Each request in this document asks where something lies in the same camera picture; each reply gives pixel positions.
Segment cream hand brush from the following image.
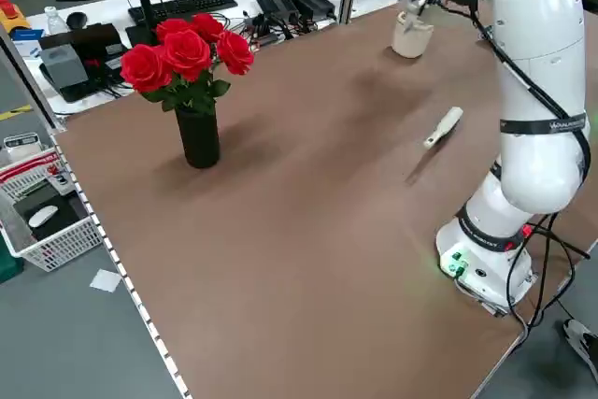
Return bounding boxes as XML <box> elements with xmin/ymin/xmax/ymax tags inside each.
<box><xmin>422</xmin><ymin>107</ymin><xmax>464</xmax><ymax>150</ymax></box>

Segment black keyboard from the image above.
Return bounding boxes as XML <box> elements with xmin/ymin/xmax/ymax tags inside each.
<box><xmin>128</xmin><ymin>0</ymin><xmax>238</xmax><ymax>24</ymax></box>

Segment red rose bouquet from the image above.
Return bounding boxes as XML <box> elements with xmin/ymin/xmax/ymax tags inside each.
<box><xmin>120</xmin><ymin>13</ymin><xmax>256</xmax><ymax>115</ymax></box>

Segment black cylindrical vase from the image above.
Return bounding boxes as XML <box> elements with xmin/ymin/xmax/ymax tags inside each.
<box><xmin>175</xmin><ymin>107</ymin><xmax>221</xmax><ymax>169</ymax></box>

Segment black rectangular box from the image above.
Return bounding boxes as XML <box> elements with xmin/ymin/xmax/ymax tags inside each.
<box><xmin>39</xmin><ymin>22</ymin><xmax>123</xmax><ymax>63</ymax></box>

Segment clear water bottle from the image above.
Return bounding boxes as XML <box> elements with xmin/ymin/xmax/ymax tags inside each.
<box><xmin>44</xmin><ymin>5</ymin><xmax>67</xmax><ymax>36</ymax></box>

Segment grey box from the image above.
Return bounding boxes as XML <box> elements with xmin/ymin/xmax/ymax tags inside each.
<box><xmin>39</xmin><ymin>46</ymin><xmax>91</xmax><ymax>91</ymax></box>

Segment blue and white carton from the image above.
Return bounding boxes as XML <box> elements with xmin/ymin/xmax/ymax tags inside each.
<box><xmin>11</xmin><ymin>27</ymin><xmax>47</xmax><ymax>60</ymax></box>

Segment black mouse pad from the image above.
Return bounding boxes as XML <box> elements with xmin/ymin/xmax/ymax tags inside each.
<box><xmin>11</xmin><ymin>183</ymin><xmax>91</xmax><ymax>242</ymax></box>

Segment small white scale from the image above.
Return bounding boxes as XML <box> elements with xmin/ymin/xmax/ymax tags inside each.
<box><xmin>2</xmin><ymin>132</ymin><xmax>41</xmax><ymax>163</ymax></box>

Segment white paper sheet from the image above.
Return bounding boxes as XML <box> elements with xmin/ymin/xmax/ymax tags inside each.
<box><xmin>89</xmin><ymin>269</ymin><xmax>124</xmax><ymax>293</ymax></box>

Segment white computer mouse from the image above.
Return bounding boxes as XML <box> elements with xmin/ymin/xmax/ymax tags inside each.
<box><xmin>27</xmin><ymin>205</ymin><xmax>60</xmax><ymax>229</ymax></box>

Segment white plastic basket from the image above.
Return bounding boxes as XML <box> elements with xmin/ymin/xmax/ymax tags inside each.
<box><xmin>0</xmin><ymin>146</ymin><xmax>102</xmax><ymax>274</ymax></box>

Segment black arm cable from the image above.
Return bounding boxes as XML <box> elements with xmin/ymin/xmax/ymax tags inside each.
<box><xmin>469</xmin><ymin>0</ymin><xmax>591</xmax><ymax>180</ymax></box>

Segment tangled black cables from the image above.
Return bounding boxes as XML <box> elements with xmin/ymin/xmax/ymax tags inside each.
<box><xmin>223</xmin><ymin>10</ymin><xmax>337</xmax><ymax>48</ymax></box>

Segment black base cables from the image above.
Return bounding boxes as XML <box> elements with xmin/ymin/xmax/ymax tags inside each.
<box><xmin>506</xmin><ymin>214</ymin><xmax>591</xmax><ymax>329</ymax></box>

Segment aluminium table edge rail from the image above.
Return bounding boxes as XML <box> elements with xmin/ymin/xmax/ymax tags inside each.
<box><xmin>0</xmin><ymin>22</ymin><xmax>193</xmax><ymax>399</ymax></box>

